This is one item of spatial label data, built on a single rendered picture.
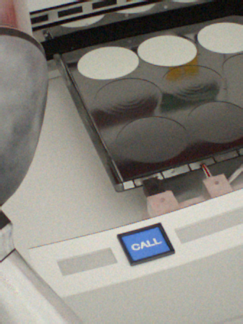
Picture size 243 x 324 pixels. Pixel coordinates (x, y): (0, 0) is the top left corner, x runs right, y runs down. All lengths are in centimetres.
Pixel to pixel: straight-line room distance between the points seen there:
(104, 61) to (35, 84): 71
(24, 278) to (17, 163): 11
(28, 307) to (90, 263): 28
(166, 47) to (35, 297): 79
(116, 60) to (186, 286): 52
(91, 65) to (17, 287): 74
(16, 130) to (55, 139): 71
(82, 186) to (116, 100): 14
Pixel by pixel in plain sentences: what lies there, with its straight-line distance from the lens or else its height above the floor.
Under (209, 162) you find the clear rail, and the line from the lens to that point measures 129.
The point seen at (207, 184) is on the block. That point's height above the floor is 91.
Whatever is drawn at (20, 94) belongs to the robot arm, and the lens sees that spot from 78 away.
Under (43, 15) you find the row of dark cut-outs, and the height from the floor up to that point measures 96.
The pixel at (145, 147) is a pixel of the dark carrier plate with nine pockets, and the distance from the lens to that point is 132.
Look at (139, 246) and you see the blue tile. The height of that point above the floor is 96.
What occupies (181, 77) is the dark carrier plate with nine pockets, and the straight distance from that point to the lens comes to 146.
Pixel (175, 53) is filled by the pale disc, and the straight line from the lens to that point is 151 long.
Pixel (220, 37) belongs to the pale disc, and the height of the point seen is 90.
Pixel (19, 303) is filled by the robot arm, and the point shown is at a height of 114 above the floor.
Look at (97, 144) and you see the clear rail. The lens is 133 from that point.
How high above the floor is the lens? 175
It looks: 41 degrees down
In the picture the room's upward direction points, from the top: 6 degrees counter-clockwise
